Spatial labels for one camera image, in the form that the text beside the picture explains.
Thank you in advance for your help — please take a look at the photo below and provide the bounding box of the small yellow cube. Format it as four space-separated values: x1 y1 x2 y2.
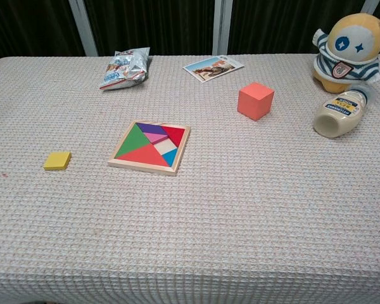
43 151 72 171

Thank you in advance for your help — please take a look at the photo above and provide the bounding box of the blue triangle puzzle piece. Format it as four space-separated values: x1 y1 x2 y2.
160 148 179 167

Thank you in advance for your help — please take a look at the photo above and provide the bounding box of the red triangle tangram piece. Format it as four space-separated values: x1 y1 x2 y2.
160 125 186 148

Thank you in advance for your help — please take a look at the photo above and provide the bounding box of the wooden tangram tray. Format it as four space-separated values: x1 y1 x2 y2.
107 120 191 177

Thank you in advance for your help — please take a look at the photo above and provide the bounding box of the pink triangle tangram piece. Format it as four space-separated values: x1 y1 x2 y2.
144 131 168 145

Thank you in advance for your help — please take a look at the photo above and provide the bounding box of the purple parallelogram tangram piece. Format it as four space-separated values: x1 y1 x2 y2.
136 122 168 136

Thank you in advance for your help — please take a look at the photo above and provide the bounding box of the green triangle tangram piece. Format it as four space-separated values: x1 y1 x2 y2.
115 122 153 158

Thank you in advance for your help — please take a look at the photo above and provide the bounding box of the large orange-red triangle piece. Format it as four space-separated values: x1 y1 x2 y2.
117 144 172 168

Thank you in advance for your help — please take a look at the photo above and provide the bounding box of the beige waffle tablecloth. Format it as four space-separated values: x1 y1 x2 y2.
0 55 380 304

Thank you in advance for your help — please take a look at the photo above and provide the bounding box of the orange cube block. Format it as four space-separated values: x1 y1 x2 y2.
237 82 276 122

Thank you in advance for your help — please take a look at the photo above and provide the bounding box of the photo postcard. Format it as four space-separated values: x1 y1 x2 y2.
182 55 245 84

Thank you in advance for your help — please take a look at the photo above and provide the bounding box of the silver snack bag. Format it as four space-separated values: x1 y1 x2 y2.
98 46 151 92

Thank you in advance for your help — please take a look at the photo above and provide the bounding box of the mayonnaise squeeze bottle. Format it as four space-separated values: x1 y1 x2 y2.
313 85 375 139

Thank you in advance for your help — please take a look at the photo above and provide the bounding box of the yellow striped plush toy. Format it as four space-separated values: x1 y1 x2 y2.
312 6 380 94

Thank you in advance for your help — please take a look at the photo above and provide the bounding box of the white frame post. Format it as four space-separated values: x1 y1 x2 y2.
360 0 378 15
212 0 234 55
68 0 99 57

